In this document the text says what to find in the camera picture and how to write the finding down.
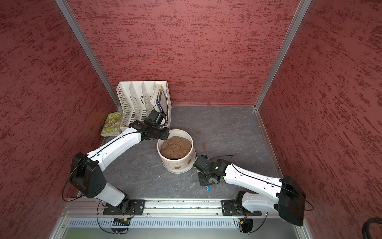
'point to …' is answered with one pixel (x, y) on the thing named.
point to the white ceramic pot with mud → (176, 153)
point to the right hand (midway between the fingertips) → (205, 183)
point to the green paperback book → (112, 126)
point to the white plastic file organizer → (134, 99)
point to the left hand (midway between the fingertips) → (165, 136)
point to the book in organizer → (158, 98)
